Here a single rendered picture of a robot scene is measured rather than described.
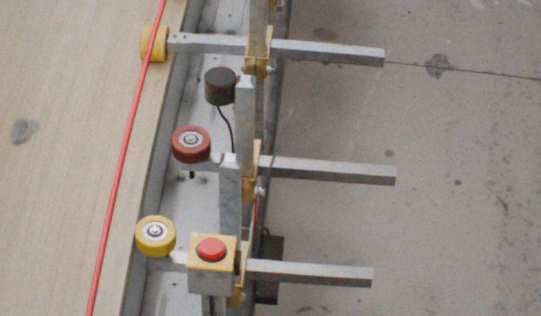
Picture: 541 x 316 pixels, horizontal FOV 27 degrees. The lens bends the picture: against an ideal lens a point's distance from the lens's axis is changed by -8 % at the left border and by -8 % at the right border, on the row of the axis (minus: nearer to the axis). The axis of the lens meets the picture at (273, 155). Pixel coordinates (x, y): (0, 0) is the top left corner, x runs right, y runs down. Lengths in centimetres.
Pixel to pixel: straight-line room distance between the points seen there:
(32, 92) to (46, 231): 41
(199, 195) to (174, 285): 26
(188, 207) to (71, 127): 37
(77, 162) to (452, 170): 159
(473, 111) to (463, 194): 38
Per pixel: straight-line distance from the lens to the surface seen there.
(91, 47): 267
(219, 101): 225
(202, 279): 181
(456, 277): 340
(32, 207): 233
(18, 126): 248
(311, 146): 370
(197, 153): 240
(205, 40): 257
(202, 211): 267
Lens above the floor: 260
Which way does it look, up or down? 45 degrees down
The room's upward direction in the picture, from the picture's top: 2 degrees clockwise
